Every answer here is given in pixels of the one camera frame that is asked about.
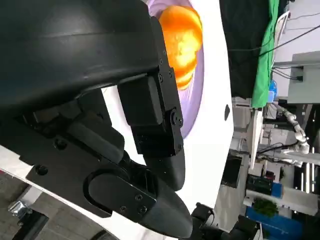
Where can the green cloth backdrop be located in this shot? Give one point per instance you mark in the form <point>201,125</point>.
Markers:
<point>262,62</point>

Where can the blue bin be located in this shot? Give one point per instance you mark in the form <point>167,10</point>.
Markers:
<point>275,225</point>

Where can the lilac plate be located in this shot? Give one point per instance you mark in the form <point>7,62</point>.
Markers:
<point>195,100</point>

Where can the silver metal table foot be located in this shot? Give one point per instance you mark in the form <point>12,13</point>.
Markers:
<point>20,208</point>

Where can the black cloth backdrop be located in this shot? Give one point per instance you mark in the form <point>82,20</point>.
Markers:
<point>242,25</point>

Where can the green plant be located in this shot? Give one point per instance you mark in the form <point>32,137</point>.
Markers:
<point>266,207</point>

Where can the black table grommet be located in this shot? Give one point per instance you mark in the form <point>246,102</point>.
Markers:
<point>227,112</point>

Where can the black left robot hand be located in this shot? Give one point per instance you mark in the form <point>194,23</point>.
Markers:
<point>75,75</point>

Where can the orange and white toy bread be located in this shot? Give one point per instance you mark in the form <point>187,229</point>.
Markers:
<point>183,42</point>

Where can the grey cabinet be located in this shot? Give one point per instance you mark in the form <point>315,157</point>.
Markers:
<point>305,82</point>

